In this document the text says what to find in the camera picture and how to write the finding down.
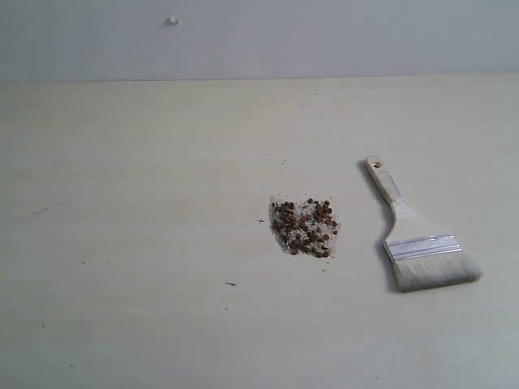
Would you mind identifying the white paint brush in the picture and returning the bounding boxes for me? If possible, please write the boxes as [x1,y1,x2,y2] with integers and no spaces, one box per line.
[365,156,483,292]

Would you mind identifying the small white wall plug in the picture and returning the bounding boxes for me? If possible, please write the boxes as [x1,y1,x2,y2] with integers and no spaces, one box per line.
[165,16,181,26]

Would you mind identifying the pile of rice and beans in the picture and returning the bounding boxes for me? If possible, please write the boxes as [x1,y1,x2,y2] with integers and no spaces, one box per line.
[268,195,341,259]

